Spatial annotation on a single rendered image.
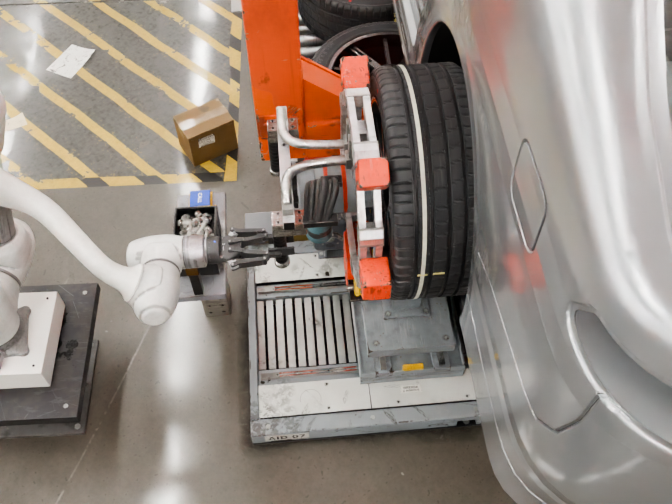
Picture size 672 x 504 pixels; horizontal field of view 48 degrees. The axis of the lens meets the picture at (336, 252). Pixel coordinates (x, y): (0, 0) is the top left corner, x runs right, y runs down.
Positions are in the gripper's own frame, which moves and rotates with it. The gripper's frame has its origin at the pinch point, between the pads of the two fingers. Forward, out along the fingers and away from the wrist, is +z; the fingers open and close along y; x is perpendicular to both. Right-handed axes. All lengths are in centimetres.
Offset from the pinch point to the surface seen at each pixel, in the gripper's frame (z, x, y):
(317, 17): 20, -44, -154
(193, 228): -28.6, -25.4, -27.6
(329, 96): 18, -5, -62
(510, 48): 46, 75, 15
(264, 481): -13, -83, 36
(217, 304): -28, -75, -29
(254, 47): -4, 19, -60
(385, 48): 45, -35, -120
